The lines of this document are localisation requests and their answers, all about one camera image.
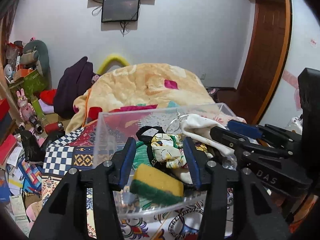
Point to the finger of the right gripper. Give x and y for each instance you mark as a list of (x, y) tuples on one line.
[(243, 128), (235, 140)]

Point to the yellow foam arch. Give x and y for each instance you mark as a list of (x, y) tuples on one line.
[(111, 60)]

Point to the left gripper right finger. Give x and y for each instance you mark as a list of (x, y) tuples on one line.
[(254, 214)]

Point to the yellow green sponge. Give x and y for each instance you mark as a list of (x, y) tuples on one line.
[(156, 186)]

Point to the green storage box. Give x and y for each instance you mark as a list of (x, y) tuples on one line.
[(32, 83)]

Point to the white black-trimmed cloth bag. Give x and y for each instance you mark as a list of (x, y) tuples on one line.
[(197, 128)]

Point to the clear plastic storage bin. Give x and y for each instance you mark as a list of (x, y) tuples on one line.
[(113, 130)]

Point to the dark purple clothing pile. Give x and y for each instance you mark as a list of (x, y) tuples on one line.
[(75, 81)]

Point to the small black wall monitor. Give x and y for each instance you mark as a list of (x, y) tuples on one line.
[(120, 10)]

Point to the wooden door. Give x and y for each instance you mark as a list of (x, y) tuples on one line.
[(264, 62)]

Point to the patterned checkered tablecloth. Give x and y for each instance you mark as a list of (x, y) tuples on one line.
[(138, 217)]

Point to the cartoon print cloth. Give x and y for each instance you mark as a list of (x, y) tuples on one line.
[(168, 151)]

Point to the grey green plush toy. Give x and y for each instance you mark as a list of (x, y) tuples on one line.
[(36, 52)]

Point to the beige patterned blanket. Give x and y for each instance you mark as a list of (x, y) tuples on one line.
[(140, 84)]

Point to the pink rabbit toy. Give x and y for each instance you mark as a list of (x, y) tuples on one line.
[(26, 109)]

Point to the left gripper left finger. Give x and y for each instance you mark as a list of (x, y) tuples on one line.
[(64, 215)]

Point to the red box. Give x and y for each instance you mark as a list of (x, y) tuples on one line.
[(4, 108)]

